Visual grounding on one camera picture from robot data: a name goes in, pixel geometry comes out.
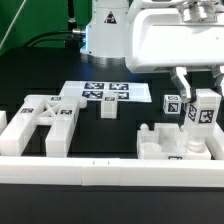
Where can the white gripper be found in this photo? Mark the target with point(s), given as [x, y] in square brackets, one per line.
[174, 34]

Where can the white chair seat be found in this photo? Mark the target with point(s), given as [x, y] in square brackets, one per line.
[167, 141]

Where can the white tagged cube left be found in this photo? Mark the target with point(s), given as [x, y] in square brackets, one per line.
[172, 104]

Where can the black vertical pole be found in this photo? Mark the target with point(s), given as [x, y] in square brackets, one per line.
[71, 12]

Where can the white U-shaped fence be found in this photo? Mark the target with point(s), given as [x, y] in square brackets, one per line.
[108, 171]

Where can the white marker base plate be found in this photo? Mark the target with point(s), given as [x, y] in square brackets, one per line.
[94, 90]

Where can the white chair back frame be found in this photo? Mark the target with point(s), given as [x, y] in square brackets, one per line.
[60, 113]

